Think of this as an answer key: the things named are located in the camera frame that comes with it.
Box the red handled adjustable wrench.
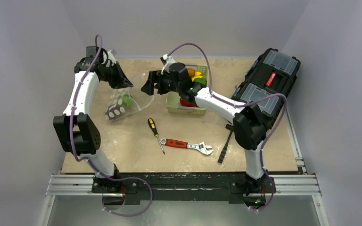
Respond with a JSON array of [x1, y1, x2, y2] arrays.
[[160, 138, 213, 155]]

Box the yellow banana bunch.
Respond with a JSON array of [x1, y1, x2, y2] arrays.
[[191, 72, 203, 81]]

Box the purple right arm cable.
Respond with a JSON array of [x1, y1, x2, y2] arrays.
[[165, 42, 288, 213]]

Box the black plastic toolbox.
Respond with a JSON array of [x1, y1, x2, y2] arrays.
[[226, 48, 301, 129]]

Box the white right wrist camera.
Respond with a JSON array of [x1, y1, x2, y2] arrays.
[[160, 54, 176, 74]]

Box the dark red purple fruit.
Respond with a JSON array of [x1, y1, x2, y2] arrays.
[[104, 105, 126, 120]]

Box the clear dotted zip top bag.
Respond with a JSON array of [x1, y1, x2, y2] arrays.
[[104, 73, 154, 121]]

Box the light green plastic basket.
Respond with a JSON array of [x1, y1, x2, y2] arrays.
[[166, 63, 209, 115]]

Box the yellow black screwdriver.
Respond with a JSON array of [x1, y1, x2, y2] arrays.
[[148, 118, 165, 154]]

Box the black hammer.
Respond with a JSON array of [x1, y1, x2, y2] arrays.
[[217, 124, 234, 164]]

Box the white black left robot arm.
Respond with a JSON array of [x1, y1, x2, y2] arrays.
[[53, 45, 133, 193]]

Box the green striped watermelon toy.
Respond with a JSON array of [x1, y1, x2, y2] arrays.
[[118, 94, 134, 109]]

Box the brown kiwi fruit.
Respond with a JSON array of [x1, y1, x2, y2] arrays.
[[187, 68, 196, 78]]

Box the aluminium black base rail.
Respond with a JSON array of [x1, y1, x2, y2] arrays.
[[46, 172, 321, 207]]

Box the green bell pepper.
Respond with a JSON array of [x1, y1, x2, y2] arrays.
[[194, 77, 207, 86]]

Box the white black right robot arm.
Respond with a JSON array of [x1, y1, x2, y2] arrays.
[[141, 62, 269, 192]]

